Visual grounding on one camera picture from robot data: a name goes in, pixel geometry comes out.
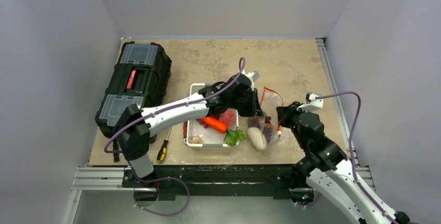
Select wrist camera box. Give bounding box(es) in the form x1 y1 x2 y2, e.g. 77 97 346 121
242 71 260 90
297 92 323 112

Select white radish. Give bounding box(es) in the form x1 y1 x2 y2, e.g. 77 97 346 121
247 127 267 151

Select orange carrot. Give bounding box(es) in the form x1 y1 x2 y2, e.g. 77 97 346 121
201 116 228 134

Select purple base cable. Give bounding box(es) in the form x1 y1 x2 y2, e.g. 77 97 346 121
133 175 191 217

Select black base bar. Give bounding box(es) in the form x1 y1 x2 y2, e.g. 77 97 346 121
123 164 318 204

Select dark red grapes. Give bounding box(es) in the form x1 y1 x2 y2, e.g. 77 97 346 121
247 116 280 147

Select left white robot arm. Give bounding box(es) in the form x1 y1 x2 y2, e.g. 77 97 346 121
111 71 262 187

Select aluminium rail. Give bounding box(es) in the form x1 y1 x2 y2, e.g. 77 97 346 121
62 166 385 224
315 38 359 168

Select pink peach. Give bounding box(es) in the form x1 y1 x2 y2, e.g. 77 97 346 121
218 109 236 127

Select white plastic basket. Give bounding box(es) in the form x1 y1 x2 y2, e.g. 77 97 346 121
183 83 240 149

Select black plastic toolbox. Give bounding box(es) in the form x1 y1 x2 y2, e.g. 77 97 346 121
95 41 172 138

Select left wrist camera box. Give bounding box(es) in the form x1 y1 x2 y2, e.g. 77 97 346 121
242 71 260 90

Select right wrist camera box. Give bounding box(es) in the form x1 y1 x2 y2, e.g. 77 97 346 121
297 92 323 112

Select clear orange zip bag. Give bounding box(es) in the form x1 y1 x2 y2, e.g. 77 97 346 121
247 87 284 153

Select green leafy vegetable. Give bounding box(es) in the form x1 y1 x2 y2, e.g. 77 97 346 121
224 129 246 147

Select small beige mushroom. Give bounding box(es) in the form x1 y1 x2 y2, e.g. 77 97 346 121
189 136 202 144

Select yellow black screwdriver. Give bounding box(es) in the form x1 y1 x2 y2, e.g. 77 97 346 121
157 127 172 163

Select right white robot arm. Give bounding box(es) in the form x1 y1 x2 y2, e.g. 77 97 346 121
276 101 410 223

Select front aluminium rail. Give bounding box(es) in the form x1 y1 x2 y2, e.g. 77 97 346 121
62 166 385 224

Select right aluminium rail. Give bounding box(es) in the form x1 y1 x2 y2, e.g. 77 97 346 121
315 38 359 168

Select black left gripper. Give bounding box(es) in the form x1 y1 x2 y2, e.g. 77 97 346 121
229 88 264 118

